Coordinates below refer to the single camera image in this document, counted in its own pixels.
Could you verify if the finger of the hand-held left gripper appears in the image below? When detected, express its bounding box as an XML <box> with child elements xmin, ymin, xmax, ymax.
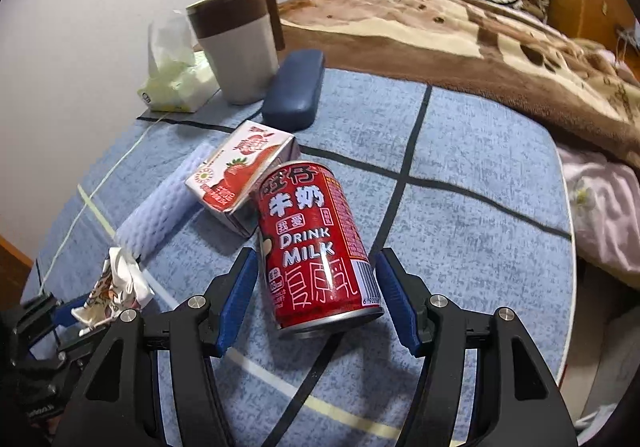
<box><xmin>52</xmin><ymin>324</ymin><xmax>107</xmax><ymax>380</ymax></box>
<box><xmin>14</xmin><ymin>293</ymin><xmax>95</xmax><ymax>344</ymax></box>

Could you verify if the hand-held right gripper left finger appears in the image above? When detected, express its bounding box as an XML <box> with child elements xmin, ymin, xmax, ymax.
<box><xmin>52</xmin><ymin>247</ymin><xmax>261</xmax><ymax>447</ymax></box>

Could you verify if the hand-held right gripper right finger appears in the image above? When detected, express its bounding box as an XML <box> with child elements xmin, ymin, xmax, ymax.
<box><xmin>375</xmin><ymin>248</ymin><xmax>578</xmax><ymax>447</ymax></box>

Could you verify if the printed paper wrapper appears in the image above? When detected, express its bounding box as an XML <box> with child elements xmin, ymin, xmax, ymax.
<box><xmin>71</xmin><ymin>247</ymin><xmax>155</xmax><ymax>335</ymax></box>

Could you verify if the red milk can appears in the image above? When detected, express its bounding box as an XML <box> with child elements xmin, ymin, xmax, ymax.
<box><xmin>249</xmin><ymin>160</ymin><xmax>386</xmax><ymax>339</ymax></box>

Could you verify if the white foam net sleeve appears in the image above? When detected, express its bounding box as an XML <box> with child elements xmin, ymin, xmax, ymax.
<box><xmin>114</xmin><ymin>142</ymin><xmax>223</xmax><ymax>260</ymax></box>

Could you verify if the blue checked tablecloth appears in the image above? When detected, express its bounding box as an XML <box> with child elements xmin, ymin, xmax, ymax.
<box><xmin>20</xmin><ymin>67</ymin><xmax>576</xmax><ymax>447</ymax></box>

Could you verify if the strawberry milk carton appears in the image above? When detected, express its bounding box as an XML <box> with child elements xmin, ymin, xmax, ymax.
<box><xmin>184</xmin><ymin>121</ymin><xmax>300</xmax><ymax>239</ymax></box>

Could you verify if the blue glasses case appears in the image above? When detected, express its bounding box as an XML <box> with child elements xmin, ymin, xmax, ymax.
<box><xmin>261</xmin><ymin>50</ymin><xmax>326</xmax><ymax>132</ymax></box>

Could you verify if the pink quilt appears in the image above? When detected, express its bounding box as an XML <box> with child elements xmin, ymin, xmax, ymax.
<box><xmin>557</xmin><ymin>144</ymin><xmax>640</xmax><ymax>290</ymax></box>

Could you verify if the green tissue pack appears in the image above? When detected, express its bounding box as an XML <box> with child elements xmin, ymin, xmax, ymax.
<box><xmin>137</xmin><ymin>10</ymin><xmax>221</xmax><ymax>114</ymax></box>

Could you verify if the brown and white tumbler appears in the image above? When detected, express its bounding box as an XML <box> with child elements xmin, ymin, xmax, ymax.
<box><xmin>186</xmin><ymin>0</ymin><xmax>286</xmax><ymax>105</ymax></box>

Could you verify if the brown printed blanket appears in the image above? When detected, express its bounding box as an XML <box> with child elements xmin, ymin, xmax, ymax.
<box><xmin>277</xmin><ymin>0</ymin><xmax>640</xmax><ymax>173</ymax></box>

